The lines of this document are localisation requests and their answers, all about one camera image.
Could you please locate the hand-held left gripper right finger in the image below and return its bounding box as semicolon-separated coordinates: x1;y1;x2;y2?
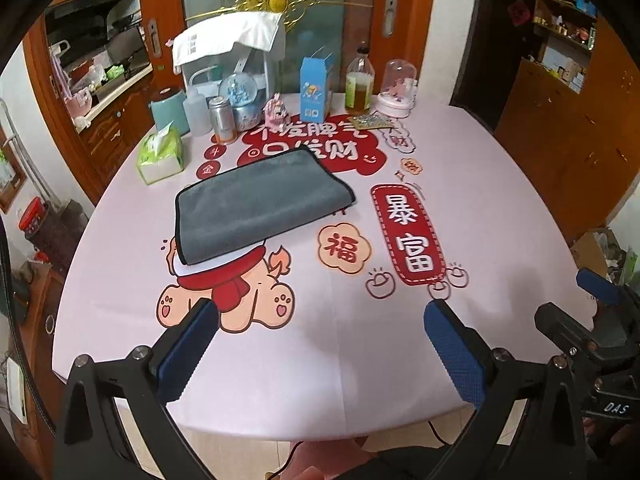
423;300;591;480

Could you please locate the glass dome music box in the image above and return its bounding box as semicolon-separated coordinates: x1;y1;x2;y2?
375;58;419;119

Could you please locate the translucent squeeze bottle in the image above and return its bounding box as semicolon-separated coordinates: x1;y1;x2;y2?
182;70;216;136

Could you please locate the cardboard box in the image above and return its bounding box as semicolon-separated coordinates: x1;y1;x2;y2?
569;227;627;282

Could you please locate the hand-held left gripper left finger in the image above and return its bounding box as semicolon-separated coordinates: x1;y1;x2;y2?
52;297;221;480

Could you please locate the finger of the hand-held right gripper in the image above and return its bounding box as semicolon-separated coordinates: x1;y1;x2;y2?
534;302;603;357
576;268;640;311

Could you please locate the red plastic basket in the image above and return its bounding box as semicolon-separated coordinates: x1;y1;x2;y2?
17;197;49;234

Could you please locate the pink figurine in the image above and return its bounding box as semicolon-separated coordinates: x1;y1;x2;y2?
262;93;291;130

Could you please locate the clear bottle with yellow liquid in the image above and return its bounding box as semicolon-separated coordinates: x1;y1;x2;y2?
344;42;376;115

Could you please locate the white power strip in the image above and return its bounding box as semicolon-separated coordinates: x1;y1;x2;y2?
6;359;27;422

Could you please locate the metal drink can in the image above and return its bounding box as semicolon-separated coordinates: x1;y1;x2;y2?
208;96;237;142

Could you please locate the pink printed tablecloth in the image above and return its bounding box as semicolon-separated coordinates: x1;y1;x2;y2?
47;91;597;450

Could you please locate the blue snow globe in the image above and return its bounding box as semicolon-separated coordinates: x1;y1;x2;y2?
220;72;264;131

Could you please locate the wooden shelf with small goods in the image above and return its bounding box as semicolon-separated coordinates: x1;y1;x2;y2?
529;0;602;95

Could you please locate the black cable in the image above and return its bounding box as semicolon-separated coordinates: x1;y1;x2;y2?
424;419;453;448

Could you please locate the silver door handle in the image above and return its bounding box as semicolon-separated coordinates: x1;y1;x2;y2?
382;0;399;37
144;18;164;59

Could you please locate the blue paper carton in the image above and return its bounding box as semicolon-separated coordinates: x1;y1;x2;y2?
299;54;337;120

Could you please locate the dark wicker basket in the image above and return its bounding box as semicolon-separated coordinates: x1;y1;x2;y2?
25;200;90;273

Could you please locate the teal round container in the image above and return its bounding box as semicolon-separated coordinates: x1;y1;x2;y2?
149;89;191;137

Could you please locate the green tissue pack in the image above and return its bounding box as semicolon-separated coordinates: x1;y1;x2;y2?
136;122;184;184

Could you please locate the grey towel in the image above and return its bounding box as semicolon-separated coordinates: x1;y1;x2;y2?
174;147;357;266

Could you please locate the silver pill blister pack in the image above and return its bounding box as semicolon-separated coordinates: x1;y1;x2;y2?
347;114;396;132

